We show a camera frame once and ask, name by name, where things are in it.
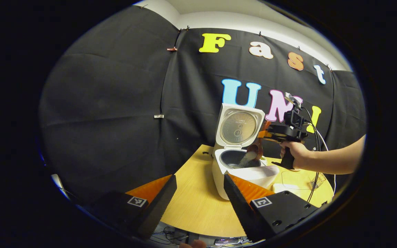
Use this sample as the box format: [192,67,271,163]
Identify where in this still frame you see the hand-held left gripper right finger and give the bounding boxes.
[223,174,323,242]

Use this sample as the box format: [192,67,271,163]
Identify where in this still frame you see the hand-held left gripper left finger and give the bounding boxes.
[81,175,177,240]

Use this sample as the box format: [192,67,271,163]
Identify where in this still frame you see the white rice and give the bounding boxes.
[238,152,257,168]

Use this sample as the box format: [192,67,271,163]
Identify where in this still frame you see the white rice cooker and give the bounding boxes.
[212,103,280,201]

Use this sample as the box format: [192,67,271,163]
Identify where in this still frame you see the wire chopstick holder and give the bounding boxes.
[307,173,327,190]

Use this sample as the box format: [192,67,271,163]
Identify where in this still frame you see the black backdrop cloth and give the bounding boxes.
[38,5,367,207]

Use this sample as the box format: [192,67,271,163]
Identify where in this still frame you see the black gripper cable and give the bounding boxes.
[301,106,324,204]

